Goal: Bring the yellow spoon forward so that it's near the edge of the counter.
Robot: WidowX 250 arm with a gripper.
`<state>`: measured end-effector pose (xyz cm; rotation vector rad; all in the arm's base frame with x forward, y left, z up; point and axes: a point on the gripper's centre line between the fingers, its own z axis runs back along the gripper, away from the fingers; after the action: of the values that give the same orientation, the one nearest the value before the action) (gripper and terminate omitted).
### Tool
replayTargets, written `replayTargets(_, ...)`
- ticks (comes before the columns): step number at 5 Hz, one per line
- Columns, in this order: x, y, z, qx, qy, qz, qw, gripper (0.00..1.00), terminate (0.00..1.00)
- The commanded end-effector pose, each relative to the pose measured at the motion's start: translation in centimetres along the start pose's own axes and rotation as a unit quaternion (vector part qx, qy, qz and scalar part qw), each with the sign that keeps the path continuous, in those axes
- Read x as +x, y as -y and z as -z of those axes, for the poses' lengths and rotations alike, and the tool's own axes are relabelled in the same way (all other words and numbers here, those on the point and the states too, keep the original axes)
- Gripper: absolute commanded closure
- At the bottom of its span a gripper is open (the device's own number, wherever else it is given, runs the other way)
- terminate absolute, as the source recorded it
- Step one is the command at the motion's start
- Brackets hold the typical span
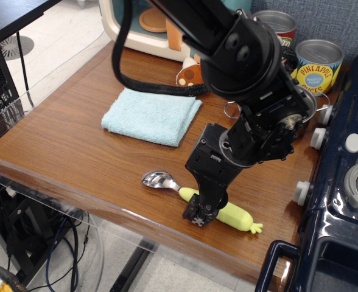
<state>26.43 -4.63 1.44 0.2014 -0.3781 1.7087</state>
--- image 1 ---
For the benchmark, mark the spoon with yellow-green handle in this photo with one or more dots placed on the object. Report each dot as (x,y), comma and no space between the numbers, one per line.
(231,214)

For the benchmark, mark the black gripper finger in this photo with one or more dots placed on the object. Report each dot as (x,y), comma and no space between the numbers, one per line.
(201,219)
(192,209)

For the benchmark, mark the small stainless steel pot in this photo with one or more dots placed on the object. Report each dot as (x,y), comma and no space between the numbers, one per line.
(310,100)

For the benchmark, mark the orange toy plate in microwave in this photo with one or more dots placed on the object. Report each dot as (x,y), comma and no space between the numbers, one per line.
(153,20)

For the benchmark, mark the pineapple slices can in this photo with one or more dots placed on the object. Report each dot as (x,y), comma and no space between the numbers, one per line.
(318,66)

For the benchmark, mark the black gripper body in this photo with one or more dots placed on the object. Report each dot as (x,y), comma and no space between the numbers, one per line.
(212,171)

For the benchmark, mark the toy microwave teal and cream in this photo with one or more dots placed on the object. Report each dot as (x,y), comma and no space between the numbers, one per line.
(167,45)

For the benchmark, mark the dark blue toy stove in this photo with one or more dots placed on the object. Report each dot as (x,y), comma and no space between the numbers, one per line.
(326,256)

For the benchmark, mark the light blue folded towel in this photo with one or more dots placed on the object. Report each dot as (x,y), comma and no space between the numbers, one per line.
(157,118)

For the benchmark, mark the brown plush mushroom toy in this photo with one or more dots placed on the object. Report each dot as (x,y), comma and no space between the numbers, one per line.
(190,74)

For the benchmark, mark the black desk on left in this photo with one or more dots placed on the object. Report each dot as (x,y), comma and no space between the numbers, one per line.
(2,39)

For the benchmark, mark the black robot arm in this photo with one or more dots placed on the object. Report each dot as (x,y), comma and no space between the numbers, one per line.
(241,61)

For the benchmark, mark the tomato sauce can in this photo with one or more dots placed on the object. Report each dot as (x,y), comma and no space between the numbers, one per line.
(285,27)

